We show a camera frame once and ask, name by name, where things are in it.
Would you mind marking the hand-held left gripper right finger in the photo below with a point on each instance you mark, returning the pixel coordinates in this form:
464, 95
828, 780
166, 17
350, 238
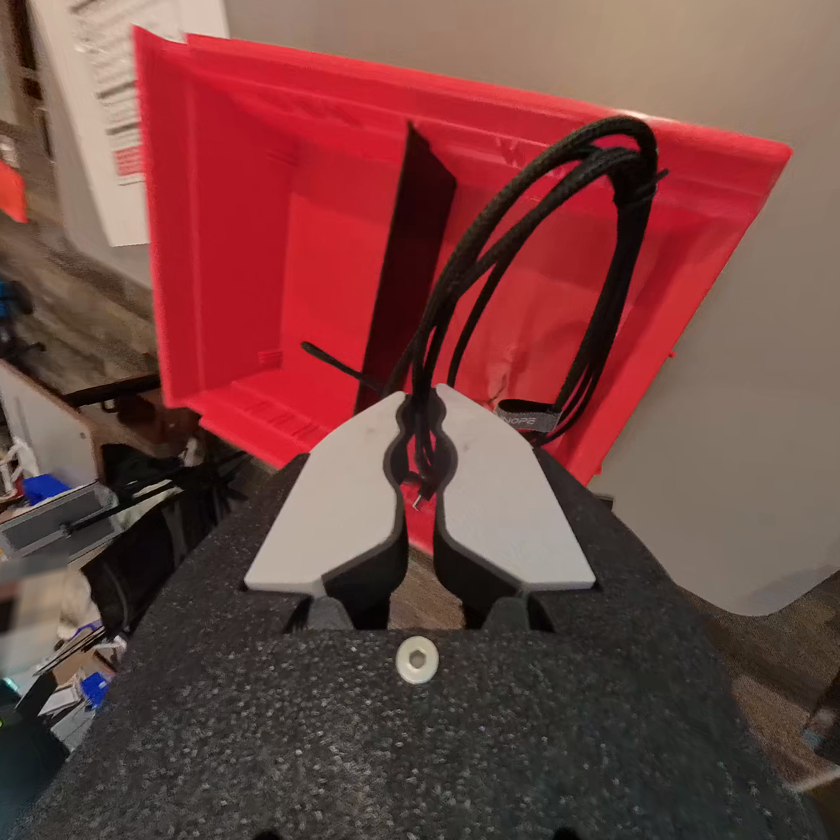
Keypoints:
512, 512

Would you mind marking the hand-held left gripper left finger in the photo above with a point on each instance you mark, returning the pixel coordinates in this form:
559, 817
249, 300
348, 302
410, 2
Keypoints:
328, 512

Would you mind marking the red plastic bin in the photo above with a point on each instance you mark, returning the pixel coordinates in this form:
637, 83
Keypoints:
229, 229

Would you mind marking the black divider plate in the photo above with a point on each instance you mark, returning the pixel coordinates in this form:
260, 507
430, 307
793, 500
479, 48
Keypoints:
407, 262

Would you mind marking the grey metal case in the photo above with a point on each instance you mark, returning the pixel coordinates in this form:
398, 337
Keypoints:
52, 522

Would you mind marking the small blue box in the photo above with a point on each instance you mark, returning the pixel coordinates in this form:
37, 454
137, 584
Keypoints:
46, 489

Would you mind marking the orange object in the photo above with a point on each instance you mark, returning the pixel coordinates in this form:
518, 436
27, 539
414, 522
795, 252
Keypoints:
13, 193

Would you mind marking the white printed paper sheet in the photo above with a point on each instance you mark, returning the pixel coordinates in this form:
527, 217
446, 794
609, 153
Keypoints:
98, 65

